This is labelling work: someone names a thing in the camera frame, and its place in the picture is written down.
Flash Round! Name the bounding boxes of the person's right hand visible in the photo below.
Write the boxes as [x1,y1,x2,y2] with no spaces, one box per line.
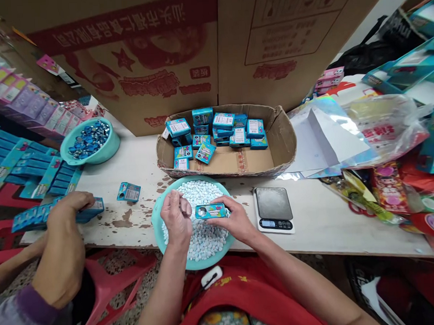
[204,194,259,246]

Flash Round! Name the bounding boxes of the person's left hand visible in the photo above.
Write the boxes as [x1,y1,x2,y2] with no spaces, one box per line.
[158,188,195,247]

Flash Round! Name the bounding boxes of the person's right thumb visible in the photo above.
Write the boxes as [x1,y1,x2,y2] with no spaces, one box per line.
[205,214,233,228]

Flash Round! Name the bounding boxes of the person's left fingers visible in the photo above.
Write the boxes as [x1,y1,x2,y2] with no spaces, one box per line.
[166,188,194,218]

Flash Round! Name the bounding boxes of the person's right fingers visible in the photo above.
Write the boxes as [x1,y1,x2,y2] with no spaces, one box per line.
[208,195,240,211]

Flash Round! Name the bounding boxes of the small blue candy tin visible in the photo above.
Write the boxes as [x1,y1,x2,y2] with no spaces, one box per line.
[194,202,229,221]

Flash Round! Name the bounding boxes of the pile of white candy pellets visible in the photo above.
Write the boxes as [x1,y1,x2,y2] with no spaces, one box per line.
[159,179,234,263]

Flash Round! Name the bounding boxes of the low cardboard tray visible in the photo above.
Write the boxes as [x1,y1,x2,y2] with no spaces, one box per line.
[154,100,300,184]

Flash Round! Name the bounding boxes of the teal plastic candy basin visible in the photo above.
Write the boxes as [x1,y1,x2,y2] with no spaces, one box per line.
[149,173,243,273]

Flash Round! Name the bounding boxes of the digital kitchen scale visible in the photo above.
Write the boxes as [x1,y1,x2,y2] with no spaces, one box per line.
[253,185,296,236]

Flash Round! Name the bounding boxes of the single blue hang-tab box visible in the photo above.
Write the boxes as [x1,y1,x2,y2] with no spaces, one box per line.
[116,181,142,204]

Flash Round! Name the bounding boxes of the white clip-on device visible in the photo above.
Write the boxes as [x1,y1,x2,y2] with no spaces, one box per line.
[200,265,225,290]

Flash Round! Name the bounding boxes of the pile of small blue boxes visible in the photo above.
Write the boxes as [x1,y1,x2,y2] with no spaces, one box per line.
[164,104,269,172]

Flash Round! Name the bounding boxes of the person's body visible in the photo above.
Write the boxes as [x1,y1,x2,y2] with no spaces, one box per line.
[172,250,337,325]

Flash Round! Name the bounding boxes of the row of blue boxes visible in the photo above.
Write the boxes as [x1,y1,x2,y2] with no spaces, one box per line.
[9,195,106,234]

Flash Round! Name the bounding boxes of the teal bowl of lids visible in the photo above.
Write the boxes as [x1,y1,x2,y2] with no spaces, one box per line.
[58,115,123,167]

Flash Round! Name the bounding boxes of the pink plastic stool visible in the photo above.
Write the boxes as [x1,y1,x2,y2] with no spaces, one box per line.
[63,245,161,325]

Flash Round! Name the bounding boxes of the pile of blue metal lids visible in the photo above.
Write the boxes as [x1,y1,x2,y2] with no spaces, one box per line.
[66,119,112,160]

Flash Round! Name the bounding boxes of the white folded paper sheet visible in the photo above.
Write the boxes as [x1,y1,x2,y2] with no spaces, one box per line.
[289,103,373,174]

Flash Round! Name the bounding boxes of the holographic foil sheets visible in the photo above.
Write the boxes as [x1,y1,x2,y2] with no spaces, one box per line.
[281,84,384,182]

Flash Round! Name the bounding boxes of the large printed cardboard carton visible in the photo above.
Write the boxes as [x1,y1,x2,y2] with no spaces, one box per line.
[0,0,404,145]

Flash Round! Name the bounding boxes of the small pink boxes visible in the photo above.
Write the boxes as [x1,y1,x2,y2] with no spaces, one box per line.
[312,66,346,97]

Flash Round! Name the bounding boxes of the stack of flat blue cartons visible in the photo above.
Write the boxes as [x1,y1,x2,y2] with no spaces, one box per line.
[0,115,85,201]

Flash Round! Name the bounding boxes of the clear red-printed plastic bag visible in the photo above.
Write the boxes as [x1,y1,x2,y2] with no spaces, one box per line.
[339,92,433,172]

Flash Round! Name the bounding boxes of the row of purple pink packets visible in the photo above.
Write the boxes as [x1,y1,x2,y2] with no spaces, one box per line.
[0,48,108,146]

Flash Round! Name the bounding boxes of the red plastic stool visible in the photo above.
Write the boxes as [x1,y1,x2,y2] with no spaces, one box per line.
[0,180,50,266]

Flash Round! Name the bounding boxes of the pile of colourful toy packets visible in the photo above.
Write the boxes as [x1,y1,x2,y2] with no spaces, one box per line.
[318,157,434,268]

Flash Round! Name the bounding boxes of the black plastic bag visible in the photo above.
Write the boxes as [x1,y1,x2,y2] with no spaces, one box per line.
[333,12,430,77]

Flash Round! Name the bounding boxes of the stack of blue display cartons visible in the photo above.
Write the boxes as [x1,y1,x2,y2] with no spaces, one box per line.
[357,4,434,179]

